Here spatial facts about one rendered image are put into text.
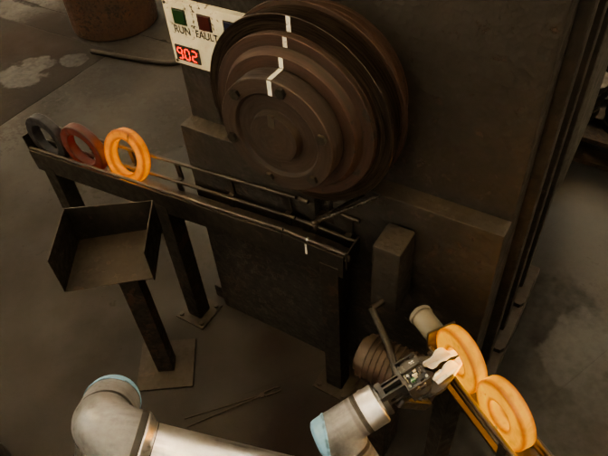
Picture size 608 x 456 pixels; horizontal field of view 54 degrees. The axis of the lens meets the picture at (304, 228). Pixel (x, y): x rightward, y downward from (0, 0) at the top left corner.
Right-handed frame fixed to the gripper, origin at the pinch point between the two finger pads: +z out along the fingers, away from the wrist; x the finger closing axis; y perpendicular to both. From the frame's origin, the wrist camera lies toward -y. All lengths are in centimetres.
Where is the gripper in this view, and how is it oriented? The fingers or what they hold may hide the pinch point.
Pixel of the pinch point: (460, 356)
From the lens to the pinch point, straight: 140.6
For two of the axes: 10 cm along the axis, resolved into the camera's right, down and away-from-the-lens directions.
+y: -3.4, -5.6, -7.6
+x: -4.0, -6.4, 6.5
